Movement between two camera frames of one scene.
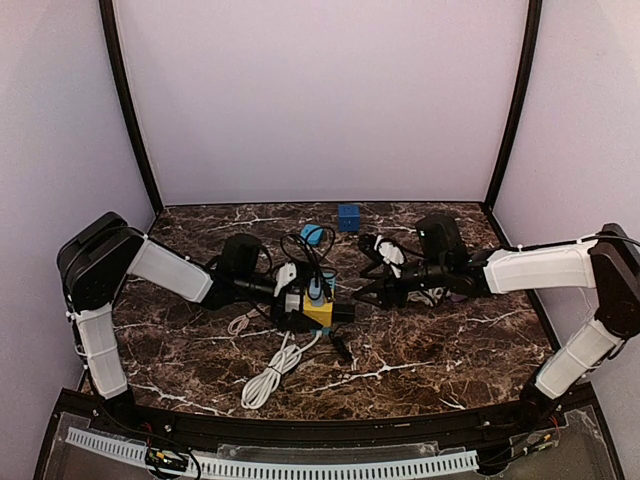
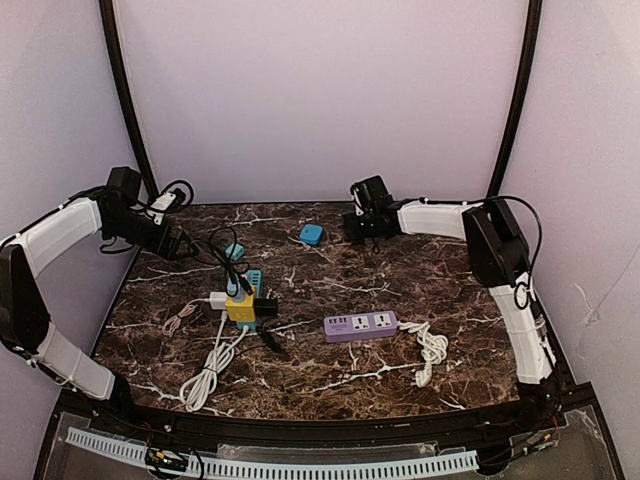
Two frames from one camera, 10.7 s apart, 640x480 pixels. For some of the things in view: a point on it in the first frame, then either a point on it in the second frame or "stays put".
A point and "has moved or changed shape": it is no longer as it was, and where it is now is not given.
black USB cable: (312, 248) → (220, 251)
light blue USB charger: (314, 292) has moved or changed shape
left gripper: (293, 314) → (170, 242)
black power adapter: (343, 312) → (266, 308)
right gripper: (396, 288) → (357, 226)
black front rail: (234, 428) stays put
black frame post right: (532, 28) stays put
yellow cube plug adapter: (321, 314) → (241, 311)
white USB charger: (292, 302) has moved or changed shape
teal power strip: (326, 330) has moved or changed shape
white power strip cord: (260, 388) → (199, 388)
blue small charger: (315, 236) stays put
